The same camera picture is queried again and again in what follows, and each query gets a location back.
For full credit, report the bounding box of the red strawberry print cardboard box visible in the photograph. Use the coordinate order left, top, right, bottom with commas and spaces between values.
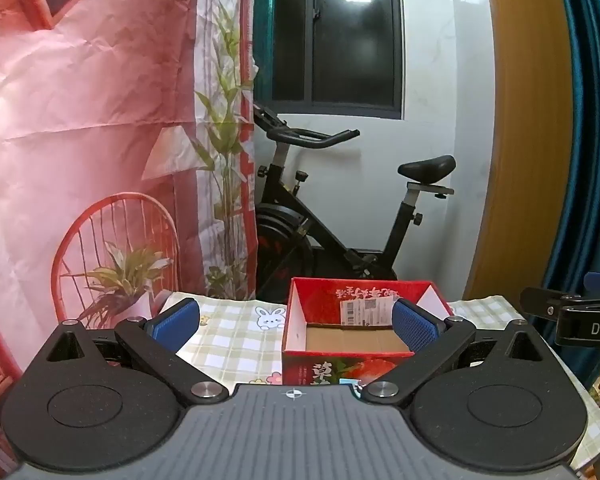
281, 277, 454, 389

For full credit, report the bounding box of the yellow wooden door frame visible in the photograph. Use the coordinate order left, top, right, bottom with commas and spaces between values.
462, 0, 588, 302

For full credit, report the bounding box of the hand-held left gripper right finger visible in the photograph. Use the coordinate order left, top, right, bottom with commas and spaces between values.
361, 298, 557, 406

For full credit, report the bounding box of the dark framed window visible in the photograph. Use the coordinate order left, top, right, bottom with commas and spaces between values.
267, 0, 405, 121

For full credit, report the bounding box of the pink printed backdrop cloth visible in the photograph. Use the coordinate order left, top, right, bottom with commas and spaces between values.
0, 0, 260, 378

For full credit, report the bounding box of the green checked printed tablecloth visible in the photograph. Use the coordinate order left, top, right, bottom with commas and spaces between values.
152, 291, 600, 473

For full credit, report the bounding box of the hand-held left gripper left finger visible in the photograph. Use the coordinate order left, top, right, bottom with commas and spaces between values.
30, 297, 231, 406

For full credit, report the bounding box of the black exercise bike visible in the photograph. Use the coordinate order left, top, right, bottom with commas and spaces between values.
252, 105, 457, 306

